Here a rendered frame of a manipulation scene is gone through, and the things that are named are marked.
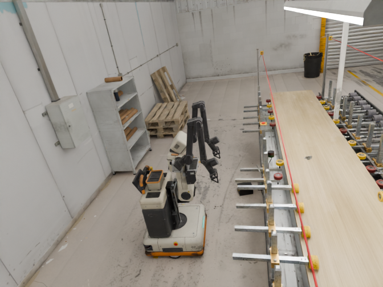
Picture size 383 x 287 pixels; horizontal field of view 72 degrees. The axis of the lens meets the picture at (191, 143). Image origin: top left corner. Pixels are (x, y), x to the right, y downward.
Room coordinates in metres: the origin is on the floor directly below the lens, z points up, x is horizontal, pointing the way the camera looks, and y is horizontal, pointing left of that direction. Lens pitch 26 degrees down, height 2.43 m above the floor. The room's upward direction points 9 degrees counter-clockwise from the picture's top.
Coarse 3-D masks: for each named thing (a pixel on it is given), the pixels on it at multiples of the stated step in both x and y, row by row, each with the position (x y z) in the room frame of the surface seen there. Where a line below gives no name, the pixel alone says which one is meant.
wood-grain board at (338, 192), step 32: (288, 96) 4.26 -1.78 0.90; (288, 128) 3.05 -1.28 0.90; (320, 128) 2.91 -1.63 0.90; (288, 160) 2.31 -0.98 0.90; (320, 160) 2.22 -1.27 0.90; (352, 160) 2.13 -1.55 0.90; (320, 192) 1.74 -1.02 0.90; (352, 192) 1.68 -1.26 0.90; (320, 224) 1.40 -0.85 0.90; (352, 224) 1.35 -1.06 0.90; (320, 256) 1.14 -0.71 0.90; (352, 256) 1.10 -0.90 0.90
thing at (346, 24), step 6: (294, 0) 2.93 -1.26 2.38; (348, 24) 3.14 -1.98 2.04; (342, 36) 3.19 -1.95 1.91; (342, 42) 3.16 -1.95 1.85; (342, 48) 3.15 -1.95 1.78; (342, 54) 3.15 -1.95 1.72; (342, 60) 3.15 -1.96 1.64; (342, 66) 3.14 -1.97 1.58; (342, 72) 3.14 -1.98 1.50; (342, 78) 3.14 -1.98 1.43; (336, 90) 3.18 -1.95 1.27; (336, 96) 3.16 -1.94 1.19; (336, 102) 3.15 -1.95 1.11; (336, 108) 3.15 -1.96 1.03; (336, 114) 3.14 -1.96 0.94
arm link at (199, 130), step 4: (196, 124) 2.01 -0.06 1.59; (200, 124) 2.01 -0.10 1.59; (196, 128) 2.04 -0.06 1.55; (200, 128) 2.01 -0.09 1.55; (200, 132) 2.04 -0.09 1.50; (200, 136) 2.04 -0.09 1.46; (200, 140) 2.04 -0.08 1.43; (204, 140) 2.05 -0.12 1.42; (200, 144) 2.04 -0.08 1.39; (204, 144) 2.04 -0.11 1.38; (200, 148) 2.05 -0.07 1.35; (204, 148) 2.04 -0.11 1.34; (200, 152) 2.05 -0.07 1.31; (204, 152) 2.04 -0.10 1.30; (200, 156) 2.04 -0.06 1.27; (204, 156) 2.03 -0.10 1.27; (200, 160) 2.04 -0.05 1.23
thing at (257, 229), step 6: (240, 228) 1.43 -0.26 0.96; (246, 228) 1.41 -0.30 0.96; (252, 228) 1.41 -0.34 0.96; (258, 228) 1.40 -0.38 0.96; (264, 228) 1.39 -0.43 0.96; (276, 228) 1.37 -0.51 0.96; (282, 228) 1.36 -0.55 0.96; (288, 228) 1.35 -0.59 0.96; (294, 228) 1.34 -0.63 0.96; (300, 228) 1.34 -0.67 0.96
